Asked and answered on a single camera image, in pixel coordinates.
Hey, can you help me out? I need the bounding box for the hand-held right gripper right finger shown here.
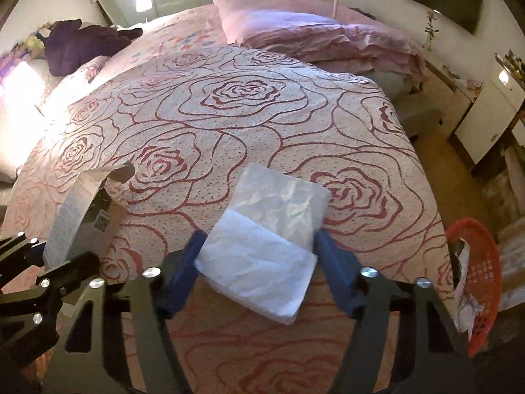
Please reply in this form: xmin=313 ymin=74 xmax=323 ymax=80
xmin=314 ymin=228 xmax=470 ymax=394

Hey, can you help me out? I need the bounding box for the pink pillow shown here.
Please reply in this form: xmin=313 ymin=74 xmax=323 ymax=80
xmin=213 ymin=0 xmax=343 ymax=46

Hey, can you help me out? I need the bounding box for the white plastic bag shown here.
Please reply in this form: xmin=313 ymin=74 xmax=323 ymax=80
xmin=451 ymin=236 xmax=482 ymax=333

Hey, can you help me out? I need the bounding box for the red plastic basket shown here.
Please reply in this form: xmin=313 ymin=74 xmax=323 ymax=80
xmin=445 ymin=218 xmax=503 ymax=358

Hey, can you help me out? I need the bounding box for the pink folded quilt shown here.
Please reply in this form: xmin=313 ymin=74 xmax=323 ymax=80
xmin=242 ymin=20 xmax=431 ymax=87

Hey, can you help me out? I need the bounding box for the pink floral bed sheet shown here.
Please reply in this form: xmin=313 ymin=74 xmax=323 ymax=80
xmin=82 ymin=6 xmax=230 ymax=75

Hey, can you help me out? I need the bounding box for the rose-pattern bedspread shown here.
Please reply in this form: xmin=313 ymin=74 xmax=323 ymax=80
xmin=8 ymin=45 xmax=458 ymax=394

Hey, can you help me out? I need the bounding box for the white cabinet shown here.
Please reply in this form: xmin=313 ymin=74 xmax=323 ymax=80
xmin=453 ymin=55 xmax=525 ymax=165

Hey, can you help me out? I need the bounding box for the white plastic packet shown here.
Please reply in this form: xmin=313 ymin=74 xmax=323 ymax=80
xmin=194 ymin=162 xmax=332 ymax=326

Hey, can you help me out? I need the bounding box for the pale green mattress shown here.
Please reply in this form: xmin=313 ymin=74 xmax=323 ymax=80
xmin=369 ymin=70 xmax=415 ymax=97

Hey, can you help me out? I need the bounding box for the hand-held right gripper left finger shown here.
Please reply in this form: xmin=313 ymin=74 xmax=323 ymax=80
xmin=53 ymin=230 xmax=208 ymax=394

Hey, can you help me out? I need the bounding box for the rose in vase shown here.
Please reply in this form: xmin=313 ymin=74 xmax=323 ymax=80
xmin=422 ymin=10 xmax=439 ymax=52

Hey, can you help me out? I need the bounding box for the grey bed frame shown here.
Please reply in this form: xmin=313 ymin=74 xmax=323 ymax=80
xmin=398 ymin=90 xmax=446 ymax=142

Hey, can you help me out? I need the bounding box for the white printed paper carton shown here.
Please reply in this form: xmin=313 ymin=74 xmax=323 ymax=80
xmin=43 ymin=160 xmax=136 ymax=267

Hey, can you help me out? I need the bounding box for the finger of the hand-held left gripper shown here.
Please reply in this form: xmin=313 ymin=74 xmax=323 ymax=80
xmin=37 ymin=250 xmax=101 ymax=300
xmin=0 ymin=232 xmax=46 ymax=280

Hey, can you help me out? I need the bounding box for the white desk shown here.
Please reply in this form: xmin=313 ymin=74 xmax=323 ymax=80
xmin=424 ymin=59 xmax=478 ymax=140

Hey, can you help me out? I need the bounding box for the purple plush toy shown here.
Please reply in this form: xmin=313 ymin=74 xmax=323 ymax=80
xmin=35 ymin=18 xmax=144 ymax=77

